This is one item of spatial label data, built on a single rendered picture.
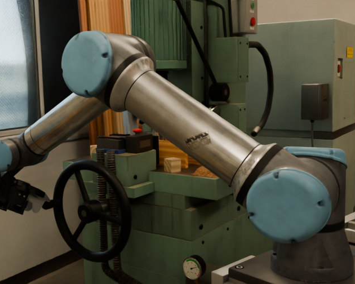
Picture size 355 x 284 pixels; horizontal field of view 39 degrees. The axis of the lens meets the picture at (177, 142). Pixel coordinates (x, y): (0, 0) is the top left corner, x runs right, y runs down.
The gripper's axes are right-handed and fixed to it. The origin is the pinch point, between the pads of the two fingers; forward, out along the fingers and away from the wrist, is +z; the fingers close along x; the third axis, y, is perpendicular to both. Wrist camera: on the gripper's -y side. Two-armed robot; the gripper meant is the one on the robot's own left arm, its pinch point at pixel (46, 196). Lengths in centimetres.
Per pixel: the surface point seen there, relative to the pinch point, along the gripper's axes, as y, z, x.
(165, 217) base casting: -4.5, 24.7, 23.6
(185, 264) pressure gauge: 7.3, 24.3, 34.6
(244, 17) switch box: -78, 32, 27
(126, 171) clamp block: -12.6, 9.0, 17.4
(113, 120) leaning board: -72, 113, -94
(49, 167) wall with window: -36, 101, -120
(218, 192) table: -13.2, 20.9, 40.9
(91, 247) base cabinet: 8.3, 32.1, -7.1
